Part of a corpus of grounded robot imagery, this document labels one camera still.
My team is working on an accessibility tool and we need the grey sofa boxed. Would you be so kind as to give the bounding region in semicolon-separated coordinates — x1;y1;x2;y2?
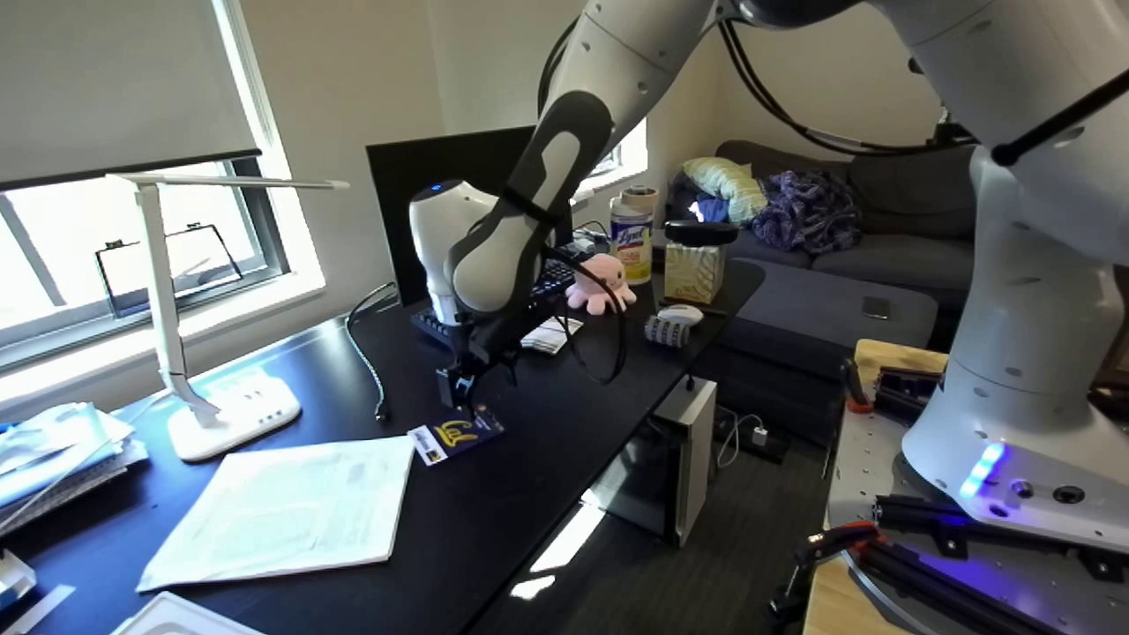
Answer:
698;143;975;444

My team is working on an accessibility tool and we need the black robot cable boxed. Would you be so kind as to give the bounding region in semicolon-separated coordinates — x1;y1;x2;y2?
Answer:
715;13;981;164

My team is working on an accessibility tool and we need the black computer monitor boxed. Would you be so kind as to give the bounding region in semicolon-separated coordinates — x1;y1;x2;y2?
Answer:
367;129;587;320

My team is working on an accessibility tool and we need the white paper stack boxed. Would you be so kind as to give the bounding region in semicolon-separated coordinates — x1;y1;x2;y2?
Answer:
138;437;412;592

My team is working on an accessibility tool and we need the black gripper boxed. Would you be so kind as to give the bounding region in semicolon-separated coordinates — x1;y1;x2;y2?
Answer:
435;347;502;408

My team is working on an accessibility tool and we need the white desk lamp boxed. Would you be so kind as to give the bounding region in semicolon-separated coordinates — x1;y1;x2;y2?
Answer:
106;169;352;466

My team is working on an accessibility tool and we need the pink octopus plush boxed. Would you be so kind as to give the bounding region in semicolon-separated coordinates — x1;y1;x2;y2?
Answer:
564;254;634;318

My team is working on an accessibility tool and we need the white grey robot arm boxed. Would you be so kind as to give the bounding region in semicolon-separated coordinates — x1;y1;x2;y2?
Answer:
408;0;1129;551

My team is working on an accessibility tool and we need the stack of magazines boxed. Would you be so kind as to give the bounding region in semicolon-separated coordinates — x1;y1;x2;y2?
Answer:
0;401;148;538

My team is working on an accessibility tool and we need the desktop computer tower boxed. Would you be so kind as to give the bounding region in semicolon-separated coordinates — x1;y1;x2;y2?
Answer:
599;374;715;545

